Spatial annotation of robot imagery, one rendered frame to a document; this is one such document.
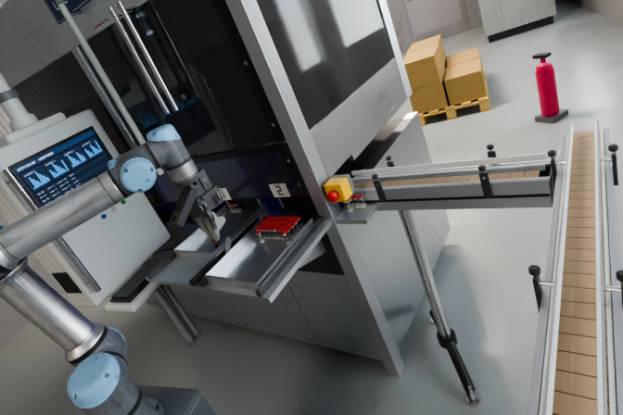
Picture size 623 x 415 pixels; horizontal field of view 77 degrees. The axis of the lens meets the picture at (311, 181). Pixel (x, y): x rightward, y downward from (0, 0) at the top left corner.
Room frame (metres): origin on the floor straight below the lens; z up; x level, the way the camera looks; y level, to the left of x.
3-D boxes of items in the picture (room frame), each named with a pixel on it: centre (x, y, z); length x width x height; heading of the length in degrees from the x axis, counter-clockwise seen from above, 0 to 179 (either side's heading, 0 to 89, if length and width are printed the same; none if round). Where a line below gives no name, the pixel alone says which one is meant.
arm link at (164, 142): (1.08, 0.32, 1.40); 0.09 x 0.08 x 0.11; 110
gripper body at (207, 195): (1.08, 0.31, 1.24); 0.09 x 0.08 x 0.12; 139
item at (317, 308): (2.33, 0.42, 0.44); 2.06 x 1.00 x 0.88; 49
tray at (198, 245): (1.56, 0.44, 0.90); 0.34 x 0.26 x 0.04; 139
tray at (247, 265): (1.24, 0.26, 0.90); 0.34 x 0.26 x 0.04; 138
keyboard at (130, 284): (1.64, 0.84, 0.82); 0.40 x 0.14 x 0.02; 148
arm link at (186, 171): (1.08, 0.32, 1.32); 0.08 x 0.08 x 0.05
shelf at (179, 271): (1.39, 0.36, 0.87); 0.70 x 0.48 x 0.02; 49
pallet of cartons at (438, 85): (4.39, -1.93, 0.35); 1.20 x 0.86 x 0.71; 146
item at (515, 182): (1.17, -0.39, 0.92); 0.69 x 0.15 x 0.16; 49
